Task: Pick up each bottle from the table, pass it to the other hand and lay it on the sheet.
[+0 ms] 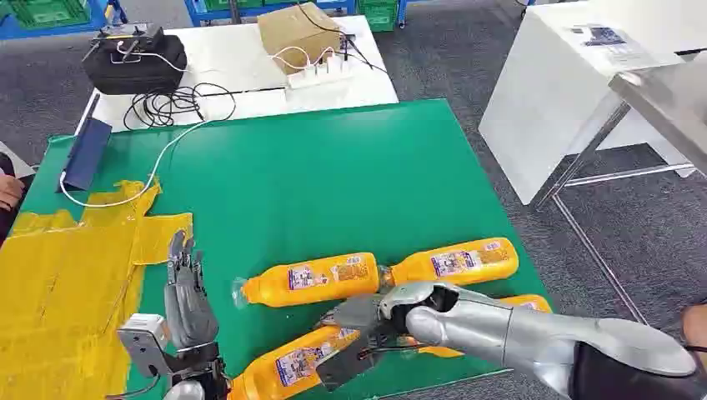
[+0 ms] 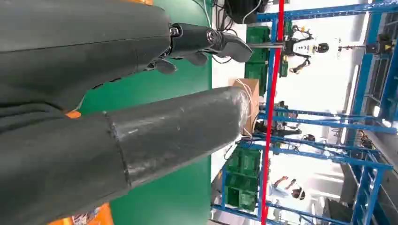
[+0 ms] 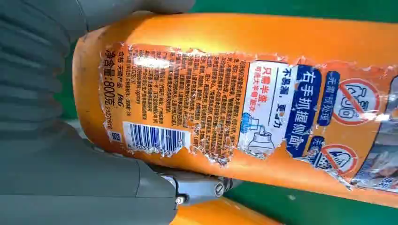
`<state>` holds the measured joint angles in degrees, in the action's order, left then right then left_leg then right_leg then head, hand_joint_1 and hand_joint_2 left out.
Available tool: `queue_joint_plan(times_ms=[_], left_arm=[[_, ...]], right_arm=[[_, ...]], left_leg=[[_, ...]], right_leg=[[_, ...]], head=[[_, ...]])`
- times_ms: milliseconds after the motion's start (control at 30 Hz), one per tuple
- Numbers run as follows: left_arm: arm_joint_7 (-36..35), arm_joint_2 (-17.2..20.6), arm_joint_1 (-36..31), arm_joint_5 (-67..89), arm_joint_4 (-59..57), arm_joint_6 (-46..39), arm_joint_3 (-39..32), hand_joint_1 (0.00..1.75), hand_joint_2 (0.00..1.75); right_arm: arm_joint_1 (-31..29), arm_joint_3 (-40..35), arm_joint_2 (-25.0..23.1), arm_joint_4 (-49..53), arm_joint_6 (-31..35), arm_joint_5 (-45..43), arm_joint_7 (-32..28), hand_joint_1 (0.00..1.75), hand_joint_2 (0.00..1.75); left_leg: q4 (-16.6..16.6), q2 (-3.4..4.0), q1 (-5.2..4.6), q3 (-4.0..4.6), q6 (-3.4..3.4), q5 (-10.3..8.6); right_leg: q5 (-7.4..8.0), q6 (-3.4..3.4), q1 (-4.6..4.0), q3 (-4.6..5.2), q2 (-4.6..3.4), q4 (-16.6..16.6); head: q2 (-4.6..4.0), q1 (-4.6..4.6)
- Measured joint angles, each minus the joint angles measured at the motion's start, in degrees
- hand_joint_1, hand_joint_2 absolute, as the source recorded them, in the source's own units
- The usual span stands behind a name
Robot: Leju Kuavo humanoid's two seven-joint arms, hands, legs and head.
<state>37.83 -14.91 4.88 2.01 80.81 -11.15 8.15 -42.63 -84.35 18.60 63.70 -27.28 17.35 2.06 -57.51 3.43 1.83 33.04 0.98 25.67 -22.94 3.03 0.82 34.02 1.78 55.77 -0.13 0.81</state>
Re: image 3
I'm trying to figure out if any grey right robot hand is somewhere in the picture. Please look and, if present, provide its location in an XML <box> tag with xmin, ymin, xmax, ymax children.
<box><xmin>0</xmin><ymin>0</ymin><xmax>243</xmax><ymax>225</ymax></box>

